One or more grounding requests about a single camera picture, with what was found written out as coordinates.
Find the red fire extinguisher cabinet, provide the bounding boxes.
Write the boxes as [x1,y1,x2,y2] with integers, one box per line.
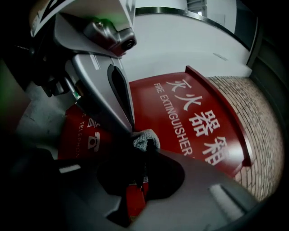
[57,65,252,217]

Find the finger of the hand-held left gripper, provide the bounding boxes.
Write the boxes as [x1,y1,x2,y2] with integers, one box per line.
[107,64,136,133]

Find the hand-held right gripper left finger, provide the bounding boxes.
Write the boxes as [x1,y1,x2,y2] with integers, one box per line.
[13,139,148,231]

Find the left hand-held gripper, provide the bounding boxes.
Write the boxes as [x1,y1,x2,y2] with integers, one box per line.
[29,0,138,134]

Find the grey cleaning cloth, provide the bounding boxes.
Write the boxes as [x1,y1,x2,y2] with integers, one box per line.
[132,128,161,183]

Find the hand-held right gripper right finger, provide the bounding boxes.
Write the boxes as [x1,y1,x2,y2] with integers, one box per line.
[133,144,257,231]

